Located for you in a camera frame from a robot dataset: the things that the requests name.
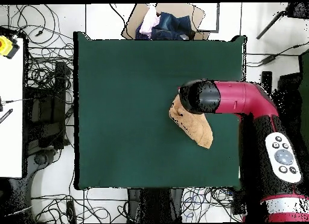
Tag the dark green table cloth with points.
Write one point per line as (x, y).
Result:
(120, 100)

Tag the yellow emergency stop button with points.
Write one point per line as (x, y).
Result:
(6, 46)

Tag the brown cardboard box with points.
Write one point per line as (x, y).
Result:
(199, 18)

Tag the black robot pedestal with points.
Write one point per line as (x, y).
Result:
(154, 204)

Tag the black power strip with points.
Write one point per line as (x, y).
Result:
(237, 204)

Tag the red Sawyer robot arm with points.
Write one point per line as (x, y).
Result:
(241, 98)

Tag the pink garment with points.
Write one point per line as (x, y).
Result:
(149, 22)

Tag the white desk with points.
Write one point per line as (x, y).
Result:
(10, 142)

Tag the green covered side table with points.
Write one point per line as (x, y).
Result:
(304, 100)

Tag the blue denim jeans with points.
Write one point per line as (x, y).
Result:
(173, 26)

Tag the black grey stand foot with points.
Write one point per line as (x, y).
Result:
(41, 158)

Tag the orange terry towel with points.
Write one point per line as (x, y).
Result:
(195, 127)

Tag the black tripod leg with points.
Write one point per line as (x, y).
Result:
(299, 10)

